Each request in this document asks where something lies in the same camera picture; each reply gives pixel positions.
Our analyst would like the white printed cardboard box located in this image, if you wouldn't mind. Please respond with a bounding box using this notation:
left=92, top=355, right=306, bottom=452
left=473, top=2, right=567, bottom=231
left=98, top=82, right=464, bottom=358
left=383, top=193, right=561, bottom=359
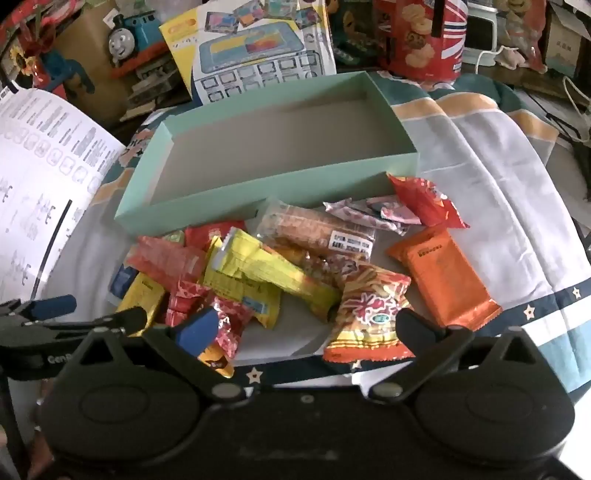
left=545, top=9, right=591, bottom=79

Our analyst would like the pink translucent snack packet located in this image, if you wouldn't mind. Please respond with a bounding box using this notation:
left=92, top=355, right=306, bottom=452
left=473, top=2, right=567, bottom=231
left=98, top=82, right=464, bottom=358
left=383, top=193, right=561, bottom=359
left=126, top=235, right=207, bottom=280

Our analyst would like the blue white cracker packet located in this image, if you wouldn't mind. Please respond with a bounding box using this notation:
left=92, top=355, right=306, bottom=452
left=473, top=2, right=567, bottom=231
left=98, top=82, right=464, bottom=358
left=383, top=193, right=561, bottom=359
left=110, top=264, right=141, bottom=298

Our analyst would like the white instruction sheet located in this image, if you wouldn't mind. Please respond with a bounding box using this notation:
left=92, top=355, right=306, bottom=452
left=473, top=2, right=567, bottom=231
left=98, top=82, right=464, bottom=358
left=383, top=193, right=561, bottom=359
left=0, top=88, right=126, bottom=301

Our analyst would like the pink patterned snack packet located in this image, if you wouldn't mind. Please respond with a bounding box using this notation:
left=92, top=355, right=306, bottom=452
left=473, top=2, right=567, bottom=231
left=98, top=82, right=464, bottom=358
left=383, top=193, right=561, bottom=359
left=323, top=198, right=409, bottom=236
left=367, top=195, right=423, bottom=227

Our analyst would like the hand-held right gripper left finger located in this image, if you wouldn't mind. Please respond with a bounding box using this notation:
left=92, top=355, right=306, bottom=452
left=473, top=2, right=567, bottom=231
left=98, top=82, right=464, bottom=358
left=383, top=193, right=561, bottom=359
left=69, top=307, right=247, bottom=402

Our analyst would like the mint green cardboard box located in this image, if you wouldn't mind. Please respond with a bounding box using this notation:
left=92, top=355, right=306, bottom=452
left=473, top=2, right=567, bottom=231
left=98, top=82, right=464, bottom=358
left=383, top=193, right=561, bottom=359
left=113, top=70, right=422, bottom=232

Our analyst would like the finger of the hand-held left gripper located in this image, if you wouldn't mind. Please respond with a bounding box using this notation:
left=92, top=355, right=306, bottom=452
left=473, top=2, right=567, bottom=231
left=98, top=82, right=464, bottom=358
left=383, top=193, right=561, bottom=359
left=0, top=295, right=78, bottom=324
left=23, top=307, right=148, bottom=342

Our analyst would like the red biscuit tin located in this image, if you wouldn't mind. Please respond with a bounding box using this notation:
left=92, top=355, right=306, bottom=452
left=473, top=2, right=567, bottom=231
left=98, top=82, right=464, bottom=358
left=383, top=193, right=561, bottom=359
left=372, top=0, right=464, bottom=81

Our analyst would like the gold orange snack packet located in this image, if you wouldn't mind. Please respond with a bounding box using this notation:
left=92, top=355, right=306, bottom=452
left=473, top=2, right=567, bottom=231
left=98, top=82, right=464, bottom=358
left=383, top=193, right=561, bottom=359
left=196, top=344, right=235, bottom=379

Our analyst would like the red blue toy figure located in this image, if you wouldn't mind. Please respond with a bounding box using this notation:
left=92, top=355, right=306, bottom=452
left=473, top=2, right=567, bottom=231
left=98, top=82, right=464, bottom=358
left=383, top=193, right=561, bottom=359
left=11, top=44, right=95, bottom=100

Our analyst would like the red snack packet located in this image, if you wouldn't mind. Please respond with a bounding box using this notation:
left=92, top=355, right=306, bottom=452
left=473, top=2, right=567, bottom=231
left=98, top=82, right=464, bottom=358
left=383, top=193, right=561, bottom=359
left=385, top=173, right=471, bottom=230

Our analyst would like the white appliance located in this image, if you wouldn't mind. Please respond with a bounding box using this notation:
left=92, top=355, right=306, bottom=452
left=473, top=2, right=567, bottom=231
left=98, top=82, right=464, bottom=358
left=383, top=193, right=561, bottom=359
left=463, top=4, right=500, bottom=65

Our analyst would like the red white patterned packet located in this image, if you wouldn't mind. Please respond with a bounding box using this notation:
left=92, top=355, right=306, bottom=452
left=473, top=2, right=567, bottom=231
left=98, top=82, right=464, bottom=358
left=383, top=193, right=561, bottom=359
left=164, top=279, right=257, bottom=360

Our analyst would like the yellow green snack packet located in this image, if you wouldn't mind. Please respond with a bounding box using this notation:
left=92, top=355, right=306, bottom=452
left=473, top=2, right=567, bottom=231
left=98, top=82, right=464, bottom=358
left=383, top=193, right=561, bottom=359
left=231, top=233, right=342, bottom=319
left=203, top=228, right=282, bottom=329

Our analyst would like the shiny red packet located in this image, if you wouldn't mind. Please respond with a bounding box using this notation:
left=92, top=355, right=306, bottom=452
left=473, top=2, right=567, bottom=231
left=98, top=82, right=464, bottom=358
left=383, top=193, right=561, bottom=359
left=185, top=220, right=247, bottom=252

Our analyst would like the orange fries snack packet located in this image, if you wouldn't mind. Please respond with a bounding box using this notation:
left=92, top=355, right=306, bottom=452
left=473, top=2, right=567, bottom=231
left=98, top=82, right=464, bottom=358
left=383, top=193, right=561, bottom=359
left=322, top=264, right=416, bottom=365

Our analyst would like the stack of books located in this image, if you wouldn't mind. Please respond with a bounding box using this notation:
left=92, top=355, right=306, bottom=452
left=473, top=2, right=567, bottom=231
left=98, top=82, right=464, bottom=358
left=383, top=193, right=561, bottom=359
left=120, top=60, right=188, bottom=121

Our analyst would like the brown cardboard box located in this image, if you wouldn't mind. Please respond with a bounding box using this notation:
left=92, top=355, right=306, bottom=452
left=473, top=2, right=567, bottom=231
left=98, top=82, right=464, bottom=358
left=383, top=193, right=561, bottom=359
left=53, top=0, right=122, bottom=93

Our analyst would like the blue toy train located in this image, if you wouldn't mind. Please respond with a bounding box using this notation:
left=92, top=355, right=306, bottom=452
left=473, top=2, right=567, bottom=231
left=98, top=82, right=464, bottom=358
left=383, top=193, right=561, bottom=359
left=107, top=13, right=178, bottom=79

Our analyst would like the yellow white toy box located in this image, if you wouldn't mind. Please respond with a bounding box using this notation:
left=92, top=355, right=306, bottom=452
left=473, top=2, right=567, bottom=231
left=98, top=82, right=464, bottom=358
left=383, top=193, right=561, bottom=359
left=158, top=0, right=338, bottom=106

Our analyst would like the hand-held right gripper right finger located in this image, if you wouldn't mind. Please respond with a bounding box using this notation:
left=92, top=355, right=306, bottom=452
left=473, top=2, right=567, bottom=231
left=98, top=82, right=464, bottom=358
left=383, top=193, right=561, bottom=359
left=367, top=308, right=543, bottom=402

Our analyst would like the clear brown biscuit bar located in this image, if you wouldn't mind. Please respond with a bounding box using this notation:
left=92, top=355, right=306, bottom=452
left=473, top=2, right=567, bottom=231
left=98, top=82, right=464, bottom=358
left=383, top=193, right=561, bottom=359
left=255, top=198, right=377, bottom=260

